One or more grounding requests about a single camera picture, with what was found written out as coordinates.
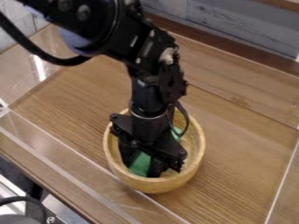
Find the clear acrylic enclosure wall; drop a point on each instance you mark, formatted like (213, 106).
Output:
(244, 98)

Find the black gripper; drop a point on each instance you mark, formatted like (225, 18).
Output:
(152, 135)

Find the green rectangular block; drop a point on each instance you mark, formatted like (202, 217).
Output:
(141, 165)

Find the brown wooden bowl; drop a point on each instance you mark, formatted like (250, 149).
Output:
(172, 179)

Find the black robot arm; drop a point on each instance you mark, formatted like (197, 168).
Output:
(112, 27)

